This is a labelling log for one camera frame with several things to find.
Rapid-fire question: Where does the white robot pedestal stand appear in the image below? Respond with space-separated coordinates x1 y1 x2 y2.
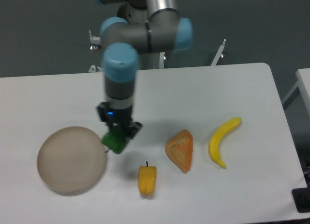
89 30 226 69

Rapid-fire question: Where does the yellow banana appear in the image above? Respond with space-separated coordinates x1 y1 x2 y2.
208 117 242 169

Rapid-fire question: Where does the white side table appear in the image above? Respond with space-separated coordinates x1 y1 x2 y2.
281 68 310 113

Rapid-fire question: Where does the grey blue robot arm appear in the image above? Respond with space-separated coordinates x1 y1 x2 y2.
95 0 193 143

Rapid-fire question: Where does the green bell pepper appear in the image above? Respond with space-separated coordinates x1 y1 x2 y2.
101 126 128 154

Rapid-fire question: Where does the yellow bell pepper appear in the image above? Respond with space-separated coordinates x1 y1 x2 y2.
138 161 157 196

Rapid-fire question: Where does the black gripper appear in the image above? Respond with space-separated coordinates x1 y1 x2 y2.
97 102 142 141

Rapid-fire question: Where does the orange triangular bread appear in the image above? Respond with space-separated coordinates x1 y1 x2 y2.
165 129 193 174

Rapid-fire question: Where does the beige round plate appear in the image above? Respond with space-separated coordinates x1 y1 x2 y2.
37 126 107 196

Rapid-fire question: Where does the black device at edge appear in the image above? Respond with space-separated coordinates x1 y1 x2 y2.
292 188 310 213

